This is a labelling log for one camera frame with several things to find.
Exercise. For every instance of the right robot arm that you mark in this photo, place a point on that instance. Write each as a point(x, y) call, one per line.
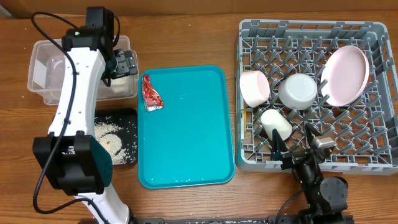
point(326, 197)

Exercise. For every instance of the small bowl with food scraps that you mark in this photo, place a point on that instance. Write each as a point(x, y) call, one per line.
point(254, 88)

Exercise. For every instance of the spilled rice food scraps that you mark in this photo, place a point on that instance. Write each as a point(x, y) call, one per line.
point(115, 143)

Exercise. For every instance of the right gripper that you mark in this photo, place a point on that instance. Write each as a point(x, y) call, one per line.
point(279, 149)

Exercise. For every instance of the grey dishwasher rack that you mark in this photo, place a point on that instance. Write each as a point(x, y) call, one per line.
point(365, 131)

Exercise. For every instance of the clear plastic storage bin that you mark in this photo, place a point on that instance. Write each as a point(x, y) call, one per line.
point(46, 74)

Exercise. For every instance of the white round bowl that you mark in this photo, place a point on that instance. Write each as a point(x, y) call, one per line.
point(298, 91)

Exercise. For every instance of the red foil snack wrapper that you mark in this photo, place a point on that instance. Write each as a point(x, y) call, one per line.
point(152, 99)

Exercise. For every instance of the teal serving tray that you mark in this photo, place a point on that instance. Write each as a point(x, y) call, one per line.
point(189, 141)

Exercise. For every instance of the black rectangular tray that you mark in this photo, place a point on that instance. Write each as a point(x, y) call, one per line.
point(124, 118)

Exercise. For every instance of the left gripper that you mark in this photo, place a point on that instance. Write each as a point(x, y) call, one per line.
point(127, 64)

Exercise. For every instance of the white paper cup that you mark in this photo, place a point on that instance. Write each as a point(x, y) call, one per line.
point(271, 119)

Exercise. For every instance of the white napkin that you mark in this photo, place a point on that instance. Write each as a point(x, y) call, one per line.
point(120, 85)

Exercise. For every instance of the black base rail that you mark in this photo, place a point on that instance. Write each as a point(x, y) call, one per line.
point(217, 221)

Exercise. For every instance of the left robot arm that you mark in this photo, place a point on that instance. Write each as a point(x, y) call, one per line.
point(71, 158)

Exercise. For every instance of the pink round plate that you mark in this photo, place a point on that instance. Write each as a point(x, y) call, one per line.
point(346, 74)

